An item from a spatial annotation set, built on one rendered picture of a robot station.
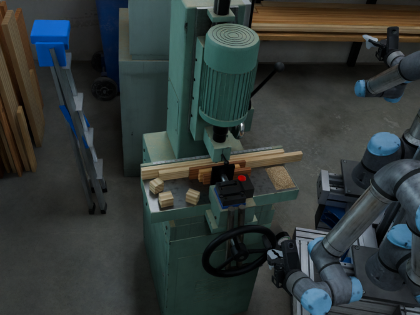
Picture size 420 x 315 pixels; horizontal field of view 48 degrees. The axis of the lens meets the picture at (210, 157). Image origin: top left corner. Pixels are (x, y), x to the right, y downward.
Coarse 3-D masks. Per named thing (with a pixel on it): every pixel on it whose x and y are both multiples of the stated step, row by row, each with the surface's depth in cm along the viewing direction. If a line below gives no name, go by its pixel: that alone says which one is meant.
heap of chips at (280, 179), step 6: (270, 168) 191; (276, 168) 190; (282, 168) 191; (270, 174) 189; (276, 174) 188; (282, 174) 187; (288, 174) 189; (276, 180) 186; (282, 180) 186; (288, 180) 186; (276, 186) 186; (282, 186) 185; (288, 186) 186; (294, 186) 187
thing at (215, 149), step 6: (210, 126) 183; (204, 132) 183; (210, 132) 180; (204, 138) 185; (210, 138) 178; (210, 144) 178; (216, 144) 176; (222, 144) 176; (228, 144) 176; (210, 150) 179; (216, 150) 174; (222, 150) 175; (228, 150) 176; (210, 156) 180; (216, 156) 176; (228, 156) 178
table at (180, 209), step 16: (256, 176) 189; (144, 192) 179; (160, 192) 178; (176, 192) 179; (208, 192) 180; (256, 192) 182; (272, 192) 183; (288, 192) 185; (160, 208) 172; (176, 208) 173; (192, 208) 175; (208, 208) 177; (256, 224) 177
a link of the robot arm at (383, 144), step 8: (376, 136) 193; (384, 136) 193; (392, 136) 193; (368, 144) 195; (376, 144) 190; (384, 144) 189; (392, 144) 189; (400, 144) 190; (368, 152) 194; (376, 152) 190; (384, 152) 189; (392, 152) 189; (400, 152) 191; (368, 160) 195; (376, 160) 192; (384, 160) 191; (392, 160) 192; (376, 168) 195
